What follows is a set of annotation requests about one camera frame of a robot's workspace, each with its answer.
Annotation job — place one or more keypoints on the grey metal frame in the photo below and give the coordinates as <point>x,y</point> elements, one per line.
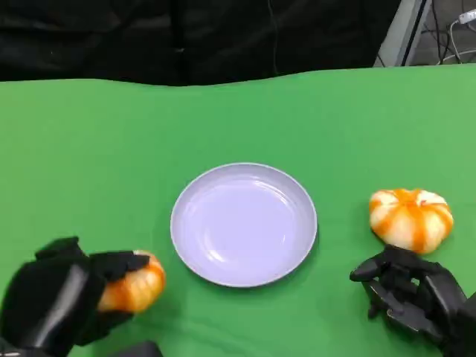
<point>403,37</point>

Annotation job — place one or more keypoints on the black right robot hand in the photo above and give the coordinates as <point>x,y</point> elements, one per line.
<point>427,294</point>

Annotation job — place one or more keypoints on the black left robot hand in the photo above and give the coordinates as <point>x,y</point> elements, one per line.
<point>48,294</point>

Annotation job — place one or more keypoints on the black curtain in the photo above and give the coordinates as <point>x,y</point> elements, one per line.
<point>148,37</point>

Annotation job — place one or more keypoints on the lilac plate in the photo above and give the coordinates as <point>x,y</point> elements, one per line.
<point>243,223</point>

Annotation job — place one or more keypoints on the green cloth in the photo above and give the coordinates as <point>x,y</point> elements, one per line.
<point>111,156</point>

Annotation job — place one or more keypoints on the orange and white bread roll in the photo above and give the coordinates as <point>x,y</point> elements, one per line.
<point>409,223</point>
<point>137,290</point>

